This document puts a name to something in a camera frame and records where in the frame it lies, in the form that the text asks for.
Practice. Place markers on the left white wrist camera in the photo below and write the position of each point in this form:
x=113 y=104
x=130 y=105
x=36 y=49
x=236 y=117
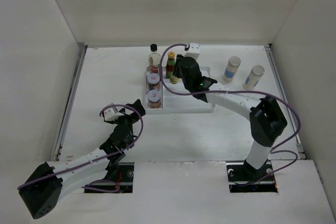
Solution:
x=110 y=111

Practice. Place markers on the white shaker blue label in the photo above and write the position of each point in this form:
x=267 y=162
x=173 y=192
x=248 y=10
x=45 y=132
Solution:
x=254 y=77
x=231 y=68

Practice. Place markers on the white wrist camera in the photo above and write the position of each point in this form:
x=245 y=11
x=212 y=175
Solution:
x=110 y=111
x=192 y=50

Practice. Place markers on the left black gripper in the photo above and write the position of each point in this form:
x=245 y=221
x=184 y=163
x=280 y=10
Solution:
x=137 y=105

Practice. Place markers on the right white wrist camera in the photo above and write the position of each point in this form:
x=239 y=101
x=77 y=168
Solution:
x=192 y=50

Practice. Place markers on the white divided organizer tray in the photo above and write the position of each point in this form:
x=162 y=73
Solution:
x=174 y=104

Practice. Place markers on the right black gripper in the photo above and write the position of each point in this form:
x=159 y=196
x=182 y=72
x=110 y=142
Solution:
x=177 y=71

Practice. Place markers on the spice jar orange contents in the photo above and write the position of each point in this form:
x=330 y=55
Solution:
x=154 y=99

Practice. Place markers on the white shaker blue label right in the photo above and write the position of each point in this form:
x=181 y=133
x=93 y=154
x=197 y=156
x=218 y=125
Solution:
x=254 y=77

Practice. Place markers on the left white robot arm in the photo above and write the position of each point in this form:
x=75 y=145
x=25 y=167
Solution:
x=49 y=183

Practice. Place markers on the white shaker blue label left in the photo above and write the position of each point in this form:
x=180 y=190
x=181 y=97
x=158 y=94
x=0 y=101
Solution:
x=231 y=68

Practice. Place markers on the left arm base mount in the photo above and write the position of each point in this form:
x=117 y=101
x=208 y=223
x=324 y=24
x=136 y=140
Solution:
x=117 y=181

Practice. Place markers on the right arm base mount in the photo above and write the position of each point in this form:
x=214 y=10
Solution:
x=244 y=179

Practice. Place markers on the small yellow label bottle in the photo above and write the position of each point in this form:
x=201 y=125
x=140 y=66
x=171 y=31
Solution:
x=174 y=79

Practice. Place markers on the spice jar dark contents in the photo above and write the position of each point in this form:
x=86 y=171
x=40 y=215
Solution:
x=153 y=80

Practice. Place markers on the green bottle yellow cap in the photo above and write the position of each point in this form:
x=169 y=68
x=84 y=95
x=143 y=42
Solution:
x=170 y=65

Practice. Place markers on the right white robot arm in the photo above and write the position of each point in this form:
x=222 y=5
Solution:
x=266 y=119

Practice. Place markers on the dark sauce bottle black cap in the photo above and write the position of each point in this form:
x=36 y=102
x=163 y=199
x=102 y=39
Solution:
x=154 y=59

